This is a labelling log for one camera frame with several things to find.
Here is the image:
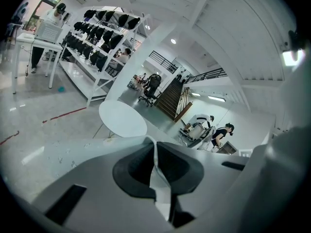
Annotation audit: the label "brown wooden staircase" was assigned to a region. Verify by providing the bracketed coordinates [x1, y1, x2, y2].
[154, 78, 194, 122]

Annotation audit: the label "red floor tape line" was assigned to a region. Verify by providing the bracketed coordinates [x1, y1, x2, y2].
[42, 106, 87, 124]
[0, 130, 20, 146]

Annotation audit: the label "white metal shelving rack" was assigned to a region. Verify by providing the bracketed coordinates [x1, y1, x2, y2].
[59, 6, 152, 108]

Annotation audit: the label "bright wall lamp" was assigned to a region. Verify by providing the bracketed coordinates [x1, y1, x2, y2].
[281, 49, 306, 67]

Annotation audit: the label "group of black bags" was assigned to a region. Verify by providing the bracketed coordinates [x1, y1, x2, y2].
[63, 8, 142, 73]

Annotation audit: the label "round white table gold legs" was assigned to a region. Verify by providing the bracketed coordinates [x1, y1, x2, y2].
[93, 100, 148, 139]

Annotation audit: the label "white desk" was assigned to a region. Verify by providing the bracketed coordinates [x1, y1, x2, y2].
[12, 32, 65, 95]

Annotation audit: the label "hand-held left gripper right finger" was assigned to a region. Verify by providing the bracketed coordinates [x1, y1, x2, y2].
[156, 141, 251, 228]

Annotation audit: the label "black metal railing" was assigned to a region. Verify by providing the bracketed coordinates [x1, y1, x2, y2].
[148, 50, 178, 74]
[183, 67, 229, 83]

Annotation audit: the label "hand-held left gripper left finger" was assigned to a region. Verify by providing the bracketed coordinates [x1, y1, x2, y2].
[31, 142, 175, 233]

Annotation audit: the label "black office chair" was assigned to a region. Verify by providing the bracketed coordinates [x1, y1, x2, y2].
[138, 73, 163, 107]

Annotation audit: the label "pale floral fabric sheet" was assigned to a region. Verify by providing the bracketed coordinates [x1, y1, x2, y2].
[41, 134, 198, 222]

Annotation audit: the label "white perforated crate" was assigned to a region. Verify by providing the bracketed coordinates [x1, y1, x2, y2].
[34, 20, 64, 44]

